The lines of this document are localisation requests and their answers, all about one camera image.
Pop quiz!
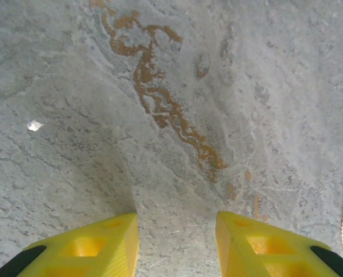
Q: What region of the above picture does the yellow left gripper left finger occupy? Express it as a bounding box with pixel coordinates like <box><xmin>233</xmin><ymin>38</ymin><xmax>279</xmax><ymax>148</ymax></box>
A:
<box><xmin>0</xmin><ymin>212</ymin><xmax>140</xmax><ymax>277</ymax></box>

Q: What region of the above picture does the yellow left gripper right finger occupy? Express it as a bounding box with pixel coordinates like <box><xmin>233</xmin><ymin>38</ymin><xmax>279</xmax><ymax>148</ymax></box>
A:
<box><xmin>216</xmin><ymin>211</ymin><xmax>343</xmax><ymax>277</ymax></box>

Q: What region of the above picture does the small white scrap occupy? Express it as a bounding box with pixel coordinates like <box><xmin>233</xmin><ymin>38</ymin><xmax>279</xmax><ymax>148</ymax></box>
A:
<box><xmin>27</xmin><ymin>119</ymin><xmax>44</xmax><ymax>132</ymax></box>

